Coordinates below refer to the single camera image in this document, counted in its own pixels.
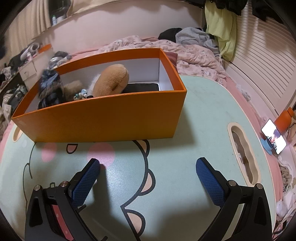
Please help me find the brown fur pompom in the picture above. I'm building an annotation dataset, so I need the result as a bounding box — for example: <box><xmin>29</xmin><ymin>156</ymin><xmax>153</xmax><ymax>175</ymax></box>
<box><xmin>64</xmin><ymin>80</ymin><xmax>83</xmax><ymax>102</ymax></box>

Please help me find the dark red pillow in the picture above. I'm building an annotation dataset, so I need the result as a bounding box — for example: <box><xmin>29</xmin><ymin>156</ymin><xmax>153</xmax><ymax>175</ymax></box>
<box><xmin>165</xmin><ymin>52</ymin><xmax>178</xmax><ymax>69</ymax></box>

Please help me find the yellow-green hanging cloth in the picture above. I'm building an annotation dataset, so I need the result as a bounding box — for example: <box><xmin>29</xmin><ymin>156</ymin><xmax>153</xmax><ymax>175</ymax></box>
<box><xmin>204</xmin><ymin>1</ymin><xmax>237</xmax><ymax>61</ymax></box>

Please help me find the smartphone on stand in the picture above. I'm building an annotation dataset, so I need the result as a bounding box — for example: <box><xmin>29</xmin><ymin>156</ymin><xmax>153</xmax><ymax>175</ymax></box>
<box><xmin>261</xmin><ymin>119</ymin><xmax>287</xmax><ymax>155</ymax></box>

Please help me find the grey clothes pile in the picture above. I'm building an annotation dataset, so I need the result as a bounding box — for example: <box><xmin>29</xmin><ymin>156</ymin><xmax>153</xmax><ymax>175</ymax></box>
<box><xmin>176</xmin><ymin>27</ymin><xmax>220</xmax><ymax>57</ymax></box>

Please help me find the blue phone stand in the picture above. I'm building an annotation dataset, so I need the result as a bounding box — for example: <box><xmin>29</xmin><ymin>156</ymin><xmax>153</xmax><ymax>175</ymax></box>
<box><xmin>260</xmin><ymin>138</ymin><xmax>273</xmax><ymax>155</ymax></box>

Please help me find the orange cardboard box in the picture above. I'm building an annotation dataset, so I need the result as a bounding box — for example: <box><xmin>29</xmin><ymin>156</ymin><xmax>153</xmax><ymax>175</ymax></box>
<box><xmin>11</xmin><ymin>48</ymin><xmax>187</xmax><ymax>143</ymax></box>

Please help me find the white drawer cabinet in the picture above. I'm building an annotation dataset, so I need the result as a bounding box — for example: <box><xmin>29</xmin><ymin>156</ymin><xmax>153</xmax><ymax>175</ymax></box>
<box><xmin>18</xmin><ymin>43</ymin><xmax>54</xmax><ymax>90</ymax></box>

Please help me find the black garment on bed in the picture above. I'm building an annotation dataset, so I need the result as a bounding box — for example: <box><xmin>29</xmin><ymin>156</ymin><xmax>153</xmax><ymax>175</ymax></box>
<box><xmin>158</xmin><ymin>28</ymin><xmax>182</xmax><ymax>42</ymax></box>

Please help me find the small figurine charm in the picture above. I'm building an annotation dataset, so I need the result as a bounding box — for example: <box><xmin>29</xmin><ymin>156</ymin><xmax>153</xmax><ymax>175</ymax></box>
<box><xmin>73</xmin><ymin>89</ymin><xmax>93</xmax><ymax>100</ymax></box>

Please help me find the pink floral quilt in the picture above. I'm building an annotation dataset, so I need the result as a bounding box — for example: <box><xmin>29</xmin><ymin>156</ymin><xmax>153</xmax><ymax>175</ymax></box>
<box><xmin>95</xmin><ymin>35</ymin><xmax>227</xmax><ymax>86</ymax></box>

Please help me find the black lace fabric bundle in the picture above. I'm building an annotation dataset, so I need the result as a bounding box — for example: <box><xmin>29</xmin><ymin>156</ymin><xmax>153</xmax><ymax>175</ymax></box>
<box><xmin>38</xmin><ymin>69</ymin><xmax>66</xmax><ymax>109</ymax></box>

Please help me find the tan round plush toy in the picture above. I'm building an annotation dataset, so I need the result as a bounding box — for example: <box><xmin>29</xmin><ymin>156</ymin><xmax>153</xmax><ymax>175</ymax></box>
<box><xmin>91</xmin><ymin>64</ymin><xmax>130</xmax><ymax>97</ymax></box>

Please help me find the orange bottle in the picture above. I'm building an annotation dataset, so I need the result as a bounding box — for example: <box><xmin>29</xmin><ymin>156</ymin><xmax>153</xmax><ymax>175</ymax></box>
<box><xmin>274</xmin><ymin>107</ymin><xmax>295</xmax><ymax>133</ymax></box>

